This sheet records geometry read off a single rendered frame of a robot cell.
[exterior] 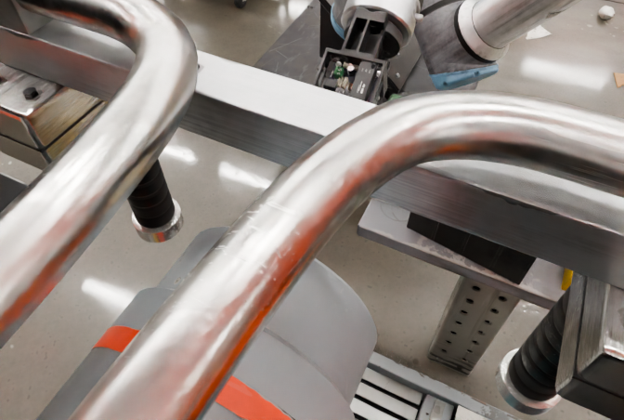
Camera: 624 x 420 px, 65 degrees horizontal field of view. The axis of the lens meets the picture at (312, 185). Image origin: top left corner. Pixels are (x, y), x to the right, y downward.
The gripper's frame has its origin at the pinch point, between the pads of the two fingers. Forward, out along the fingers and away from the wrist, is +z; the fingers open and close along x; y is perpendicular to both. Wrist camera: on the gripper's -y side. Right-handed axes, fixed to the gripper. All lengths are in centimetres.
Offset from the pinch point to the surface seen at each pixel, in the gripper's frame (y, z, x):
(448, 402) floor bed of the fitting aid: -59, 22, 27
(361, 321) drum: 27.6, 13.1, 10.4
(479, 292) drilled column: -37.8, 1.1, 24.6
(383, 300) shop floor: -73, 6, 8
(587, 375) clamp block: 32.3, 12.2, 19.7
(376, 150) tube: 39.2, 7.9, 10.0
